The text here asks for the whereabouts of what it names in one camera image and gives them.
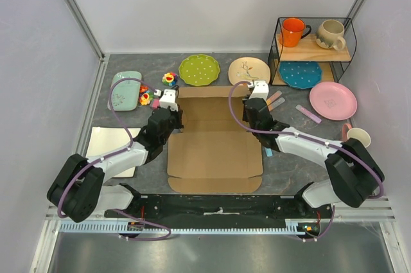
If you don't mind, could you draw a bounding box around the brown cardboard box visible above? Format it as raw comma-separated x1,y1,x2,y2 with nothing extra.
167,85,263,194

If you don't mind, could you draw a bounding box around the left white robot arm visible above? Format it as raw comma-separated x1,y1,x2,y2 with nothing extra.
47,107,183,222

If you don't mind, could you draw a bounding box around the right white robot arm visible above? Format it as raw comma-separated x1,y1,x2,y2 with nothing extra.
243,97,385,218

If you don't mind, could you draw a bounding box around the pink eraser block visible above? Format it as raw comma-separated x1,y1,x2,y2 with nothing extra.
150,99,160,109

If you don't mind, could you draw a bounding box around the light blue highlighter pen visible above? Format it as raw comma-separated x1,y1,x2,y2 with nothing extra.
264,148,273,157

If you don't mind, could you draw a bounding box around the rainbow smiling flower toy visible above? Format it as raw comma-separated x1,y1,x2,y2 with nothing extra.
162,72,179,87

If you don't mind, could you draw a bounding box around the cream bird pattern plate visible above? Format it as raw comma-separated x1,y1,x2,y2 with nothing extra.
228,57,270,85

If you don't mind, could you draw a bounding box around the purple highlighter pen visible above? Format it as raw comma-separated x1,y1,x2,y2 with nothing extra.
295,105,322,124

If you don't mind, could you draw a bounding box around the blue polka dot plate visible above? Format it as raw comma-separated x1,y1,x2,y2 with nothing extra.
279,62,322,90

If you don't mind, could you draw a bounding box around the white square plate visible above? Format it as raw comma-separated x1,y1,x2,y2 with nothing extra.
86,127,147,183

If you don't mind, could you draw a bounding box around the green polka dot plate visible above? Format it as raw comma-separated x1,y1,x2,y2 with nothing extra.
179,54,220,87

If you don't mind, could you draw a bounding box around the pink round plate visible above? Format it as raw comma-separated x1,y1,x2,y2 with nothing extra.
309,82,358,121

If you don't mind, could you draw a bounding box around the orange mug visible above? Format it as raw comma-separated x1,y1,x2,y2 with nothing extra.
279,17,311,48

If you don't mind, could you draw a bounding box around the pink mug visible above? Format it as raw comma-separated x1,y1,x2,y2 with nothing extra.
342,123,371,148

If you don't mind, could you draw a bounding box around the beige ceramic mug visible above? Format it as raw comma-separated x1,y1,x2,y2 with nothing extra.
315,19,346,51

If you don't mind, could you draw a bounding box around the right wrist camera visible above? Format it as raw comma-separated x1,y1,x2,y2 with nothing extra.
247,80,269,101

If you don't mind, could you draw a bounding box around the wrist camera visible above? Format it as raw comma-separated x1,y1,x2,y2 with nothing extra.
154,89,179,112
247,80,269,101

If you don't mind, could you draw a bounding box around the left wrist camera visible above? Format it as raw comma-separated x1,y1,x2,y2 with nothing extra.
154,89,179,112

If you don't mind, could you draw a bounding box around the small flower keychain toy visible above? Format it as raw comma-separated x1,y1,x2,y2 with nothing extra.
139,85,153,105

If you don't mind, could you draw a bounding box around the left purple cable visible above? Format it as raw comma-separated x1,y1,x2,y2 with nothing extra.
57,77,171,242

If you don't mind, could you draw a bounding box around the purple cable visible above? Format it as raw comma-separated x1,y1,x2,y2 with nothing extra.
227,80,385,243
57,77,171,242

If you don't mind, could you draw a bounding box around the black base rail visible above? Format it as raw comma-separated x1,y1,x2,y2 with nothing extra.
104,192,334,238

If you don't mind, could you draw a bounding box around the black wire wooden shelf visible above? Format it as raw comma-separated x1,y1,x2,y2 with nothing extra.
267,17,357,85

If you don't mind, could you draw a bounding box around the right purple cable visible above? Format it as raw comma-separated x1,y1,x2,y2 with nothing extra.
227,80,385,243

